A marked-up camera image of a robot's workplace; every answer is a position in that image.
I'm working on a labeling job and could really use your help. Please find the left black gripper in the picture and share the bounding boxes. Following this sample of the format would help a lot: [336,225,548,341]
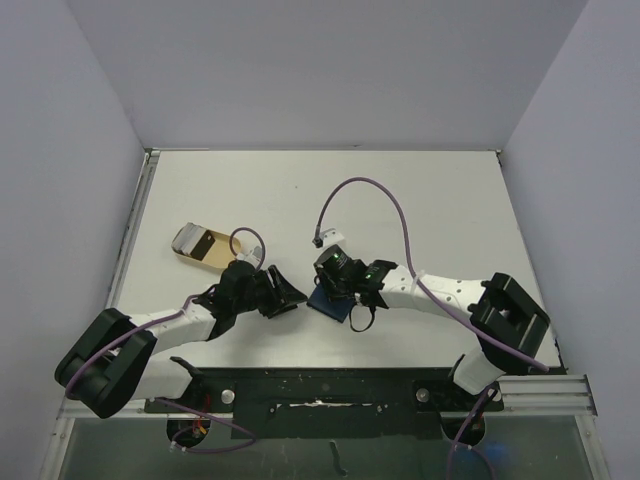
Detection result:
[233,265,306,318]

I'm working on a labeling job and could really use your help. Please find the blue leather card holder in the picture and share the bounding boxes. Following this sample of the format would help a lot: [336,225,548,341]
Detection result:
[306,284,355,323]

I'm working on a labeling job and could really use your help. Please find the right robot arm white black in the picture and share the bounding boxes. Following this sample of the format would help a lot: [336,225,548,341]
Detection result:
[314,245,550,409]

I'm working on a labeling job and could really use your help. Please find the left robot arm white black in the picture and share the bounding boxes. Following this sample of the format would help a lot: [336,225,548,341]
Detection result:
[54,260,307,419]

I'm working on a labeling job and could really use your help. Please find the beige oval card tray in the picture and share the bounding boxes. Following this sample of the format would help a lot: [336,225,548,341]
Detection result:
[171,227,235,272]

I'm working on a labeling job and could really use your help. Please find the black card in tray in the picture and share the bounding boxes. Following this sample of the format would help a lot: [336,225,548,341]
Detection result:
[191,231,215,262]

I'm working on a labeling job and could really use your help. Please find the stack of white cards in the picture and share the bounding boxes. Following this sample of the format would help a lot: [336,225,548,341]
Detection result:
[171,222,206,257]

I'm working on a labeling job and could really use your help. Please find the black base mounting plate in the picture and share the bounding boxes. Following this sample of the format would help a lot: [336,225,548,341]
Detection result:
[143,367,504,441]

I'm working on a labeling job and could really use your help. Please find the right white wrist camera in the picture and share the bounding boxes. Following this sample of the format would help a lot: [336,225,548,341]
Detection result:
[320,228,345,248]

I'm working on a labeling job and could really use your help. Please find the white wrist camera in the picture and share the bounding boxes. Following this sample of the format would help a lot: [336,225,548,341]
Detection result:
[236,245,265,270]
[320,228,345,248]

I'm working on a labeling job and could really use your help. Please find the black wire loop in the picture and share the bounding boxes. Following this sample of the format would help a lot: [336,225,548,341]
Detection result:
[348,294,376,333]

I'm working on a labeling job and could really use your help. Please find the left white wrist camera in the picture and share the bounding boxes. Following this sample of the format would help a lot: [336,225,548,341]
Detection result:
[236,245,265,270]

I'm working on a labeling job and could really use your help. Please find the aluminium left side rail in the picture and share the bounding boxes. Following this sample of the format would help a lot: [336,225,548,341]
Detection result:
[105,149,160,307]

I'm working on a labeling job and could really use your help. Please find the aluminium rail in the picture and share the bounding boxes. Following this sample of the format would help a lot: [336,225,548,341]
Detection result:
[105,149,160,307]
[57,375,597,420]

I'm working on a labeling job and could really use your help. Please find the aluminium front rail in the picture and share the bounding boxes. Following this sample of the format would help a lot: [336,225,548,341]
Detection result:
[57,375,597,420]

